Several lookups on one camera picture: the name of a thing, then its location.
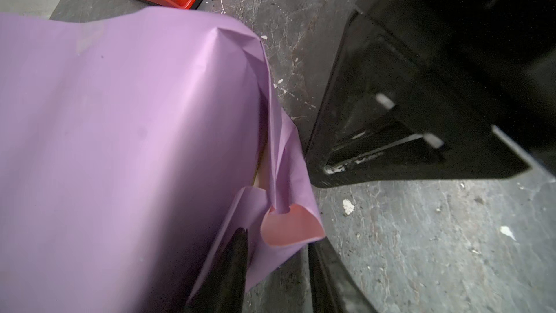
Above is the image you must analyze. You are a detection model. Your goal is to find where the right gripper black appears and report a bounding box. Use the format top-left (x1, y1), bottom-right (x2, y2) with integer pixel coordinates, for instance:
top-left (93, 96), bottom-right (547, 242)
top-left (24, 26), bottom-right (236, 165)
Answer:
top-left (306, 0), bottom-right (555, 188)

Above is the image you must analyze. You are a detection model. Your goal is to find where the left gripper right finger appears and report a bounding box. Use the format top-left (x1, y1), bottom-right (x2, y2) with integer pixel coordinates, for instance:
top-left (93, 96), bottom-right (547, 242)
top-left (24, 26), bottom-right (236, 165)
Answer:
top-left (308, 238), bottom-right (377, 313)

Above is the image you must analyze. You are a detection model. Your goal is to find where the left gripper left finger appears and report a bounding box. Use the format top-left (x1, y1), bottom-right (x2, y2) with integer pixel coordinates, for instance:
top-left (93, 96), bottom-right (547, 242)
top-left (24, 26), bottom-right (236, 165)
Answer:
top-left (184, 228), bottom-right (248, 312)

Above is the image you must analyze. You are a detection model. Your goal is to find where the pink wrapping paper sheet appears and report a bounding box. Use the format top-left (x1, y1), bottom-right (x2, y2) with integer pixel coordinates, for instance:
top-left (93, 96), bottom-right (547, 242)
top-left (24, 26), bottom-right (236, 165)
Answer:
top-left (1, 7), bottom-right (326, 312)

